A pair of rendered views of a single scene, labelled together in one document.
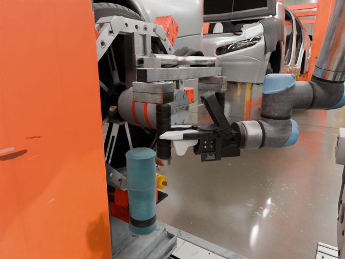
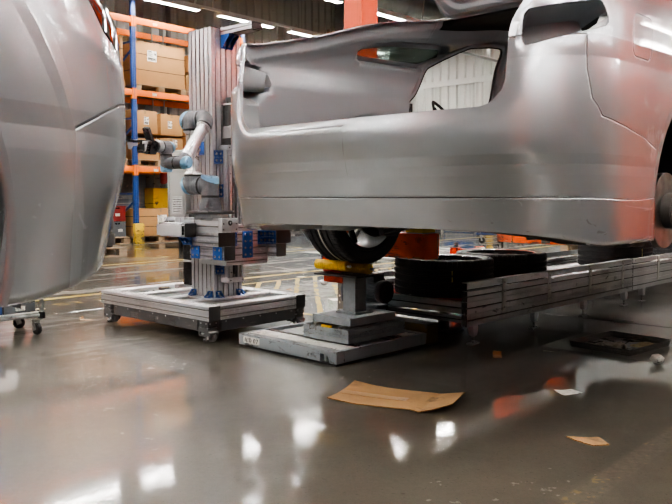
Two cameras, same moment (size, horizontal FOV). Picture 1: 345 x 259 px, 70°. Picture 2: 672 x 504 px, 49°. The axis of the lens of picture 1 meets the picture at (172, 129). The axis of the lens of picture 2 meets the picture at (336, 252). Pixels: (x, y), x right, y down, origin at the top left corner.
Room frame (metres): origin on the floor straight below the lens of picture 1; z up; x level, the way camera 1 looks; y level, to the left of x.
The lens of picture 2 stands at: (5.28, 0.94, 0.91)
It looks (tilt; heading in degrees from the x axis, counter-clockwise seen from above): 4 degrees down; 190
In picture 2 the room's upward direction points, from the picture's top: straight up
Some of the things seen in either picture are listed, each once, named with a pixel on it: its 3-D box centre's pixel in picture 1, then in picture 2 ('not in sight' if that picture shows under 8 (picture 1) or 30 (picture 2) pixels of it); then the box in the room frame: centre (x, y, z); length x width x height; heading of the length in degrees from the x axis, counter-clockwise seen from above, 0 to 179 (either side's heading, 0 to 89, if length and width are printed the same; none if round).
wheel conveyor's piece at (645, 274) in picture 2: not in sight; (609, 273); (-1.97, 2.21, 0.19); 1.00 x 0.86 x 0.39; 146
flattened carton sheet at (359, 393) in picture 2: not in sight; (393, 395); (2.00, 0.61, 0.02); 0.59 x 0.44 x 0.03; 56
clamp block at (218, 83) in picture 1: (212, 82); not in sight; (0.89, -0.14, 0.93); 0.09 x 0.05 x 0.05; 56
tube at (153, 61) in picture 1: (144, 48); not in sight; (0.71, 0.08, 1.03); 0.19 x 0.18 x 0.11; 56
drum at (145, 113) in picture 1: (153, 107); not in sight; (0.82, 0.06, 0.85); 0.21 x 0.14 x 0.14; 56
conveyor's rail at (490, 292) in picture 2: not in sight; (561, 283); (-0.29, 1.58, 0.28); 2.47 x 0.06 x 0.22; 146
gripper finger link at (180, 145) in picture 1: (179, 143); not in sight; (0.57, -0.02, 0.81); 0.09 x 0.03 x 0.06; 110
